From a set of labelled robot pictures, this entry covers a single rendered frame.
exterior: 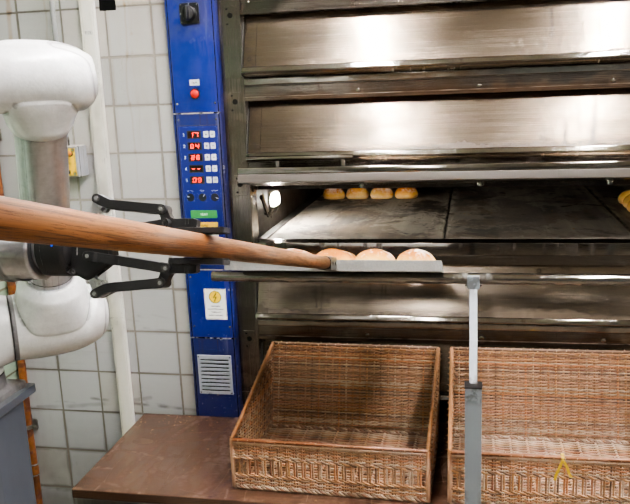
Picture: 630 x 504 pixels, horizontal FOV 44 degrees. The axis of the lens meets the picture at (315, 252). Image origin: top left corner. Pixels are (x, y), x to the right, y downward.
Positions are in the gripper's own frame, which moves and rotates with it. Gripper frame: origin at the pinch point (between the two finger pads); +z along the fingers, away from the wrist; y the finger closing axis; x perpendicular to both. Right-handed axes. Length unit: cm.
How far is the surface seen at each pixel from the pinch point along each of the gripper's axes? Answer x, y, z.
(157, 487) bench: -119, 63, -53
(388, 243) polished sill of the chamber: -153, -7, 9
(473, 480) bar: -106, 53, 35
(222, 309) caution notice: -156, 14, -46
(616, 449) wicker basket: -152, 54, 77
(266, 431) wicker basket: -152, 53, -29
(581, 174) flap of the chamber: -132, -25, 64
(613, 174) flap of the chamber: -132, -25, 73
